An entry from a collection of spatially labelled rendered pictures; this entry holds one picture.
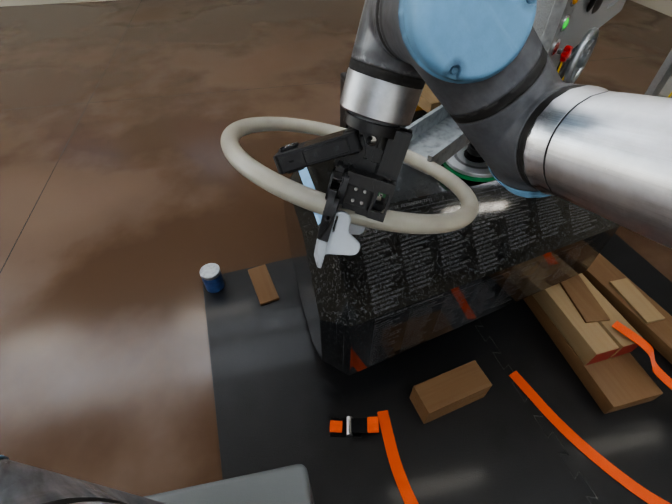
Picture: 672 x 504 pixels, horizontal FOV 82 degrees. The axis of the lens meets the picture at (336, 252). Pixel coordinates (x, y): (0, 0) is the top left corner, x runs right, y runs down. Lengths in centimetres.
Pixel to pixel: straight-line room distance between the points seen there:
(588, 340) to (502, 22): 173
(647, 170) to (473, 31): 15
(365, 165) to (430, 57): 21
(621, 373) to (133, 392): 209
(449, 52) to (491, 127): 9
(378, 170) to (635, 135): 28
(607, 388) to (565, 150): 173
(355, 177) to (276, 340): 147
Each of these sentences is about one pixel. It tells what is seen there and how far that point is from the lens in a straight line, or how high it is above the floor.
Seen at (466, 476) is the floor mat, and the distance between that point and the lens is 173.
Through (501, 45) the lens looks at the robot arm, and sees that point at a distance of 34.
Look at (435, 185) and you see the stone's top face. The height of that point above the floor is 85.
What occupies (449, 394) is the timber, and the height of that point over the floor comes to 13.
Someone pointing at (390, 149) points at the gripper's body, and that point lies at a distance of 49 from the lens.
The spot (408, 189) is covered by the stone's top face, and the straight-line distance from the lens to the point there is 130.
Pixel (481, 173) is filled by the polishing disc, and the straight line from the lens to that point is 133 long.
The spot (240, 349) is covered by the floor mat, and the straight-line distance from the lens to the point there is 189.
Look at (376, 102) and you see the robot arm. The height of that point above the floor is 144.
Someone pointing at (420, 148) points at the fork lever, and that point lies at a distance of 101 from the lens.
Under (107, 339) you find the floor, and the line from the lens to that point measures 218.
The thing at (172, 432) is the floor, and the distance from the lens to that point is 184.
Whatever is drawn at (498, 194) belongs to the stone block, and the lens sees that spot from 142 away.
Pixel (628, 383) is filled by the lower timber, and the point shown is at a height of 9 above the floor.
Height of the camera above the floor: 163
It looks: 47 degrees down
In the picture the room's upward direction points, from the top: straight up
